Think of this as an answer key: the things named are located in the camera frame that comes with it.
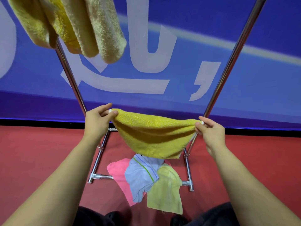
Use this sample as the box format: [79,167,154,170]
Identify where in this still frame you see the person's left hand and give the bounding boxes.
[84,103,118,140]

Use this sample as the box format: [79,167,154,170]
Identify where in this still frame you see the person's right hand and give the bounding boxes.
[194,116,227,158]

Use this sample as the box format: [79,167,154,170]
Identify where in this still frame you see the bright yellow terry towel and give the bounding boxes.
[110,108,204,160]

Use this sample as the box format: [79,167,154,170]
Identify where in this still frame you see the person's right forearm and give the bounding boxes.
[209,145,301,226]

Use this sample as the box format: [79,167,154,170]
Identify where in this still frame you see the person's left forearm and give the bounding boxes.
[2,135,103,226]

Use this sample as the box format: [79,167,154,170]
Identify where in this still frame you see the silver metal drying rack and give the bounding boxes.
[55,0,269,192]

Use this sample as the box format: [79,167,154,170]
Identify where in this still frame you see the pink towel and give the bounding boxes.
[107,158,147,207]

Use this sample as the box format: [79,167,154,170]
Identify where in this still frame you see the white towel with striped edge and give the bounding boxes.
[124,153,165,203]

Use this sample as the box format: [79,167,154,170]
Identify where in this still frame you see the pale yellow thin cloth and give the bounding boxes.
[147,163,183,215]

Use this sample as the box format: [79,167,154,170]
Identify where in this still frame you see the blue banner with white lettering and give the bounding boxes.
[0,0,301,131]

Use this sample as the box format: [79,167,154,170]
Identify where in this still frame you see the pale beige hanging towel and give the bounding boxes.
[61,0,127,64]

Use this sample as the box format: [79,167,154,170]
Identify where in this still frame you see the person's black trousers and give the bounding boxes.
[75,202,239,226]

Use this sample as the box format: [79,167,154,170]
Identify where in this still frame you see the golden yellow hanging towel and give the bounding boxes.
[39,0,82,54]

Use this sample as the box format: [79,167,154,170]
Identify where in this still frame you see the khaki yellow hanging towel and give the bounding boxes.
[7,0,58,49]

